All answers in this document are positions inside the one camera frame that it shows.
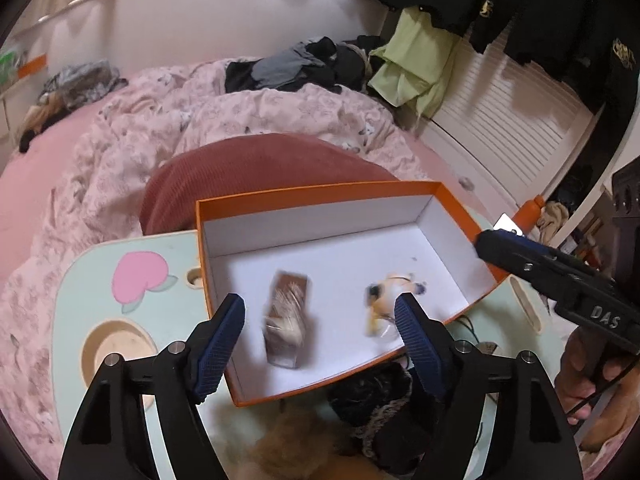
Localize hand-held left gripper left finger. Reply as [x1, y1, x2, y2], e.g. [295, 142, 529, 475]
[57, 292, 247, 480]

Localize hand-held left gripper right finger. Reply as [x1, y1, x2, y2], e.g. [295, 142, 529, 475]
[393, 291, 583, 480]

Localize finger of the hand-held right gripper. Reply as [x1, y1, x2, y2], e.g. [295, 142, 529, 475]
[474, 229, 563, 291]

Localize small calico toy figure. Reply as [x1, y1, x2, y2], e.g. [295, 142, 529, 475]
[364, 272, 428, 337]

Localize brown snack packet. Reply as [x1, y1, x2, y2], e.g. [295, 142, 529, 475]
[262, 271, 313, 370]

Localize black lace cloth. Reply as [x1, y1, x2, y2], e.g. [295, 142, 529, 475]
[327, 360, 446, 476]

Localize orange cardboard box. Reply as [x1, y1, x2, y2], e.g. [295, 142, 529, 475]
[195, 180, 511, 407]

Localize tan plush toy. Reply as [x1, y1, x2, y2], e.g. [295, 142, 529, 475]
[240, 405, 381, 480]

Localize person's right hand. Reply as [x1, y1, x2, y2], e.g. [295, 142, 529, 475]
[556, 331, 626, 423]

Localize orange bottle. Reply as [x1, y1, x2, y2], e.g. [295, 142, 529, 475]
[515, 195, 546, 236]

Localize beige crumpled cloth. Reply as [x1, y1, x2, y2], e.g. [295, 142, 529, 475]
[537, 202, 571, 241]

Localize white slatted wardrobe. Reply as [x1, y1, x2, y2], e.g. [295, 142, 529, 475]
[420, 25, 601, 211]

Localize light green shirt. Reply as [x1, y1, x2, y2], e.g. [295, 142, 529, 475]
[367, 7, 461, 121]

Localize pink floral blanket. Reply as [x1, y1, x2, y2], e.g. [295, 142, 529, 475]
[0, 57, 441, 431]

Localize pile of dark clothes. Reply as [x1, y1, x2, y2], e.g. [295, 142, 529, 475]
[224, 36, 388, 95]

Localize tan garment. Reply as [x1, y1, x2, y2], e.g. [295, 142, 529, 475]
[17, 95, 71, 153]

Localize grey patterned clothes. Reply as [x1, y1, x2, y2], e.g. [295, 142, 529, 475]
[40, 60, 128, 111]

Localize small orange box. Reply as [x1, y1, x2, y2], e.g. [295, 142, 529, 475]
[17, 52, 48, 78]

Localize red corduroy cushion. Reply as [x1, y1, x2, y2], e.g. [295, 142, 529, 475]
[139, 132, 401, 237]

